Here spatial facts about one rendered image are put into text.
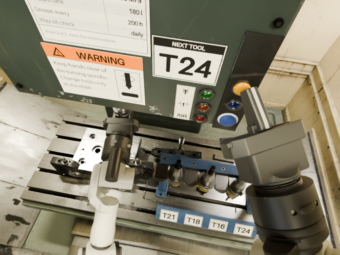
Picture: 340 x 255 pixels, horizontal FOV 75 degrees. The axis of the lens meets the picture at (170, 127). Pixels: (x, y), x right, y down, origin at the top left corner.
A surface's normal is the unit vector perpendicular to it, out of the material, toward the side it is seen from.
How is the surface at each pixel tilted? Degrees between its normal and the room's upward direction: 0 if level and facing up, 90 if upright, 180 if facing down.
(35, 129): 24
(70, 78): 90
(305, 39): 90
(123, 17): 90
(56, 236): 0
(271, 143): 30
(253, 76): 90
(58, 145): 0
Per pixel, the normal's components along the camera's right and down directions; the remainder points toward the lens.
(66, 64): -0.17, 0.80
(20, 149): 0.44, -0.45
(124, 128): 0.05, -0.57
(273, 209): -0.57, 0.13
